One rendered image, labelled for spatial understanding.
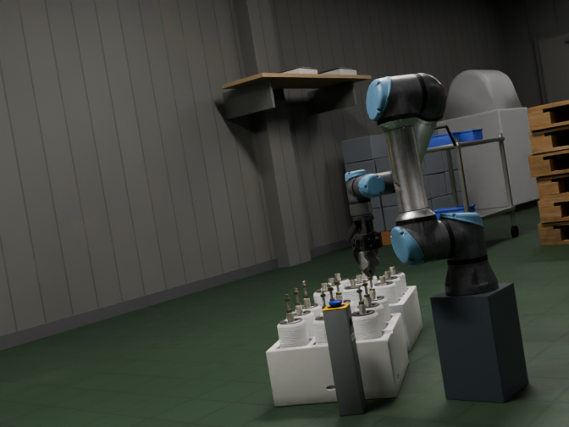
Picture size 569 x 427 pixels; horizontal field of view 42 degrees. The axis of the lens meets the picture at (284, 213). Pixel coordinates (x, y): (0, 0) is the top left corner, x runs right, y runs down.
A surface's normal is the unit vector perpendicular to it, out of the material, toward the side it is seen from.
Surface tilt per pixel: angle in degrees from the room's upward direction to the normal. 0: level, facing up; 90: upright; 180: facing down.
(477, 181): 90
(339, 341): 90
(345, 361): 90
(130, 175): 90
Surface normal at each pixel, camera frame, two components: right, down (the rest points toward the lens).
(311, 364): -0.26, 0.08
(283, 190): 0.76, -0.10
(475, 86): -0.68, 0.14
